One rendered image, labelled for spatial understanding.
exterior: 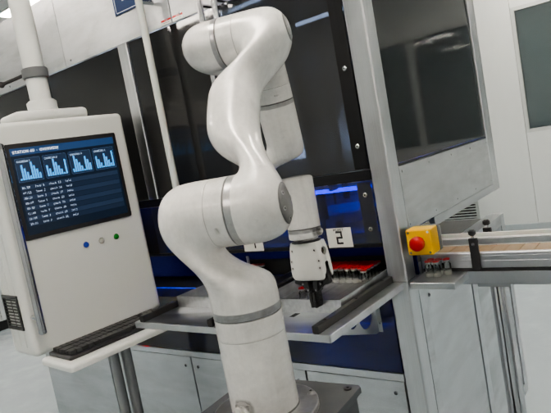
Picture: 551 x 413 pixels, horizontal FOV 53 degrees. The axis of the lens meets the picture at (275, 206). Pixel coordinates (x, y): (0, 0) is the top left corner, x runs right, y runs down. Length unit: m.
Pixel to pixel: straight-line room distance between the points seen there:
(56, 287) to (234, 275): 1.13
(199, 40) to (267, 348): 0.61
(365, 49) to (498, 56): 4.68
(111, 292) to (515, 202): 4.89
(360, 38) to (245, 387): 0.99
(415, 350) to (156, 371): 1.20
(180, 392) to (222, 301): 1.50
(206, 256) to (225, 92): 0.30
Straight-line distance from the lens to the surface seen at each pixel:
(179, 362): 2.35
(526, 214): 6.28
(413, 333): 1.67
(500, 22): 6.24
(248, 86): 1.05
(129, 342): 1.87
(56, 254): 1.98
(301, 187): 1.36
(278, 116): 1.30
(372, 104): 1.57
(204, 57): 1.16
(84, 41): 2.42
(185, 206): 0.93
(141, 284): 2.15
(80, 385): 3.00
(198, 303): 1.75
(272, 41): 1.10
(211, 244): 0.94
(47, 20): 2.62
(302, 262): 1.40
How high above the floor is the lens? 1.31
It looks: 6 degrees down
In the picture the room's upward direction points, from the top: 10 degrees counter-clockwise
